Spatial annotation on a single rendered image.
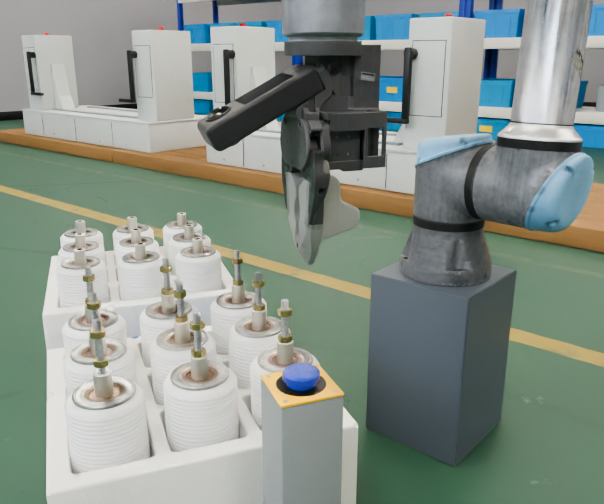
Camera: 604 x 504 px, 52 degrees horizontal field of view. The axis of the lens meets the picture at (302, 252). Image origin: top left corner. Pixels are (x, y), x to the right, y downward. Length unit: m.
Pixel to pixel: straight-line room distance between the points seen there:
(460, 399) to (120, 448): 0.53
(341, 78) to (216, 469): 0.49
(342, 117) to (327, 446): 0.34
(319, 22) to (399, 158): 2.21
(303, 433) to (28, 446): 0.67
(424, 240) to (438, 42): 1.77
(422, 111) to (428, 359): 1.83
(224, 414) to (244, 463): 0.07
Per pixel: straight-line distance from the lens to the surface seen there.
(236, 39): 3.46
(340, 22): 0.57
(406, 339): 1.06
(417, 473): 1.10
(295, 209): 0.62
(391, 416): 1.14
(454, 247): 1.01
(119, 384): 0.84
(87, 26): 8.00
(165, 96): 4.06
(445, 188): 0.99
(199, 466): 0.82
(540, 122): 0.93
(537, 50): 0.94
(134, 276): 1.30
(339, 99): 0.60
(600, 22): 5.20
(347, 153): 0.60
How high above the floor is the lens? 0.65
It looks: 17 degrees down
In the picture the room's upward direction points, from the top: straight up
